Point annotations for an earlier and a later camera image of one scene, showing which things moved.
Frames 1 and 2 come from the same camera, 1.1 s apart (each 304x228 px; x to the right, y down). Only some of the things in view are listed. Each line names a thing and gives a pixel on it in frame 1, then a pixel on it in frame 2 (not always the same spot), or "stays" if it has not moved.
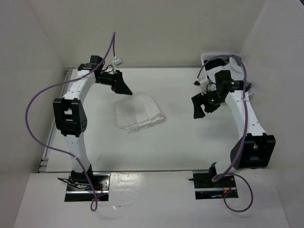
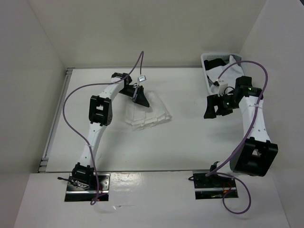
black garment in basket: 213,63 stays
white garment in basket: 235,67 stays
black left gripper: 121,88 to 138,97
